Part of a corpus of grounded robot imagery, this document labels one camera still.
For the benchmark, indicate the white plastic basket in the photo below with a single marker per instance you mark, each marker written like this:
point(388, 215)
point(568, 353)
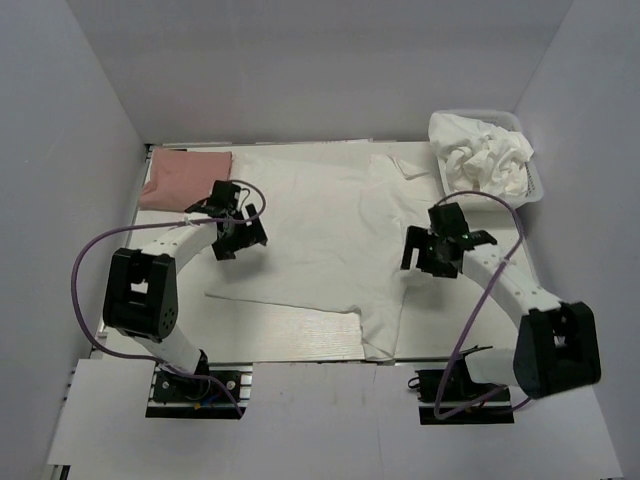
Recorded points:
point(471, 199)

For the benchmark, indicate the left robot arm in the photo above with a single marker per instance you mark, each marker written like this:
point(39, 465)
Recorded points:
point(141, 300)

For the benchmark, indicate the crumpled white shirts in basket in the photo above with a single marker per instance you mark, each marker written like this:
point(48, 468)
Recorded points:
point(480, 156)

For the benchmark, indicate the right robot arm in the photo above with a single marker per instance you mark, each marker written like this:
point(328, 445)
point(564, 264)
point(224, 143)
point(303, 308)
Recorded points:
point(556, 349)

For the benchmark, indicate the folded pink t shirt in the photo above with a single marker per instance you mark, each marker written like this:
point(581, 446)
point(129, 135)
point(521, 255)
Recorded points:
point(180, 178)

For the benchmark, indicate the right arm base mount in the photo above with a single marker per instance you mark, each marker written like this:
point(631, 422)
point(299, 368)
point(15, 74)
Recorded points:
point(459, 389)

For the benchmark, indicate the white t shirt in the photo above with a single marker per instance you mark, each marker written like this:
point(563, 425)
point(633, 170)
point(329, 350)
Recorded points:
point(335, 242)

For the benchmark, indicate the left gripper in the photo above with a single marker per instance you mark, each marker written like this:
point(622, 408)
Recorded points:
point(252, 235)

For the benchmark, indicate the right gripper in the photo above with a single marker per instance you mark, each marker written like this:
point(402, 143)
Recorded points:
point(418, 237)

